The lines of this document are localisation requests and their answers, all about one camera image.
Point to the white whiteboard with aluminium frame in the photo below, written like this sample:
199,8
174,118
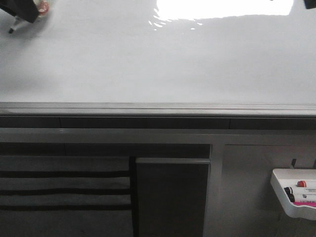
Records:
205,64

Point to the pink whiteboard eraser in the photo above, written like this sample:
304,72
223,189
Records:
311,204

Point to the black capped marker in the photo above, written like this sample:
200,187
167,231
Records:
300,190
308,198

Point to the white marker tray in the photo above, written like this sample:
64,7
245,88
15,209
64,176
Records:
282,178

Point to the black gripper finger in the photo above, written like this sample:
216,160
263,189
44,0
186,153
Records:
25,9

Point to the red capped marker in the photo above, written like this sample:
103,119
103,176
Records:
306,183

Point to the black capped marker upper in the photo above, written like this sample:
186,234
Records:
300,190

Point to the dark grey cabinet door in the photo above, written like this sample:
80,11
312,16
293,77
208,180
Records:
172,196

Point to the black capped marker lower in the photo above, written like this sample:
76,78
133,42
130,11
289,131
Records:
308,198

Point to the grey cabinet with drawers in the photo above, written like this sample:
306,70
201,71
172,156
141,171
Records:
47,192

